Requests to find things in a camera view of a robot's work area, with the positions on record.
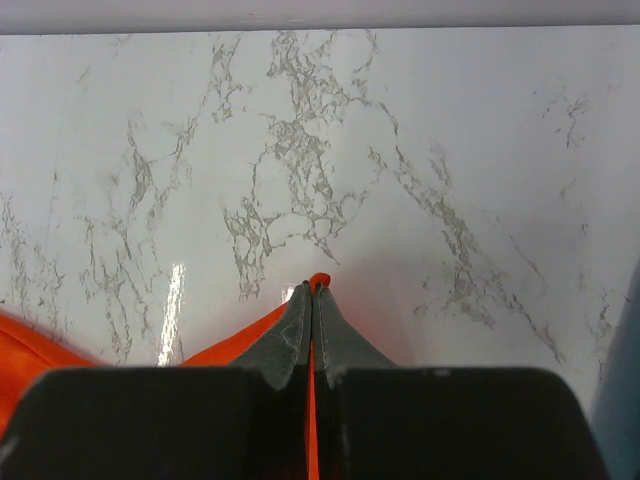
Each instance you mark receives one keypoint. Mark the orange t shirt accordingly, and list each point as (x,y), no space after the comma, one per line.
(30,365)

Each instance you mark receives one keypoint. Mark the grey blue folded t shirt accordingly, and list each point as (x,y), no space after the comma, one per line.
(615,420)

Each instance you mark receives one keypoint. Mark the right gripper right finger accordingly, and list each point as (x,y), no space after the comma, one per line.
(378,420)

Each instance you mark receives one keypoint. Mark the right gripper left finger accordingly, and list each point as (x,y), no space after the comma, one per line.
(200,410)

